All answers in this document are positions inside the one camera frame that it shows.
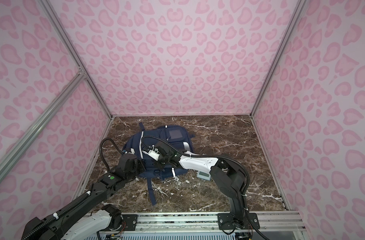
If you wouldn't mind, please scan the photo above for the grey blue calculator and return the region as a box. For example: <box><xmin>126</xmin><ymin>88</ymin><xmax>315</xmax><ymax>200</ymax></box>
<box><xmin>197</xmin><ymin>171</ymin><xmax>211</xmax><ymax>181</ymax></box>

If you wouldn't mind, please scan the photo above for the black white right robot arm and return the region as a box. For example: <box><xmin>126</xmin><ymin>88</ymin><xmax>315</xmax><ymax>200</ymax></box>
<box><xmin>143</xmin><ymin>141</ymin><xmax>250</xmax><ymax>229</ymax></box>

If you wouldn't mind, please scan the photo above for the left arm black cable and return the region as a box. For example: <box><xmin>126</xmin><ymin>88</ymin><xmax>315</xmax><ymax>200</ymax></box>
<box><xmin>21</xmin><ymin>137</ymin><xmax>124</xmax><ymax>240</ymax></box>

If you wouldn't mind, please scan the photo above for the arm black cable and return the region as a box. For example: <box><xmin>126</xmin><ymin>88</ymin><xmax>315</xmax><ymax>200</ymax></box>
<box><xmin>140</xmin><ymin>135</ymin><xmax>270</xmax><ymax>240</ymax></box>
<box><xmin>21</xmin><ymin>137</ymin><xmax>124</xmax><ymax>240</ymax></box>

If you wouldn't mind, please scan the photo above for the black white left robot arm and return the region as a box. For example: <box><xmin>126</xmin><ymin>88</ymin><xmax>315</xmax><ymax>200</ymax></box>
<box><xmin>22</xmin><ymin>154</ymin><xmax>145</xmax><ymax>240</ymax></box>

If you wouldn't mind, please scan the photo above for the diagonal aluminium frame bar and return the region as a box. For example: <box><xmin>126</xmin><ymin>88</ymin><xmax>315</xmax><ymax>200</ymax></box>
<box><xmin>0</xmin><ymin>71</ymin><xmax>85</xmax><ymax>184</ymax></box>

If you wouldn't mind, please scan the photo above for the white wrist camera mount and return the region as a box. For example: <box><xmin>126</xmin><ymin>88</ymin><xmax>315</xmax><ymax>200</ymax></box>
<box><xmin>142</xmin><ymin>145</ymin><xmax>160</xmax><ymax>161</ymax></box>

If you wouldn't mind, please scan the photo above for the aluminium corner frame post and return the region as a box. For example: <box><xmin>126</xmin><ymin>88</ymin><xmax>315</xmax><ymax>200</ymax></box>
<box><xmin>37</xmin><ymin>0</ymin><xmax>114</xmax><ymax>120</ymax></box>

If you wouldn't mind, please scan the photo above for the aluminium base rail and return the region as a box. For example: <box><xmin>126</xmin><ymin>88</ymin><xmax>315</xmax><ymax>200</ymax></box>
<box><xmin>45</xmin><ymin>211</ymin><xmax>309</xmax><ymax>240</ymax></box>

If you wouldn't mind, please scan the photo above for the right aluminium corner post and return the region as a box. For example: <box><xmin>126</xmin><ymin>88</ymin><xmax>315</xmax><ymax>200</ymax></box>
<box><xmin>250</xmin><ymin>0</ymin><xmax>309</xmax><ymax>119</ymax></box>

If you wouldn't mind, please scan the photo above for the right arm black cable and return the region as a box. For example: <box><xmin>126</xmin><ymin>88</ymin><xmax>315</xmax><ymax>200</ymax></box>
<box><xmin>140</xmin><ymin>135</ymin><xmax>270</xmax><ymax>240</ymax></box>

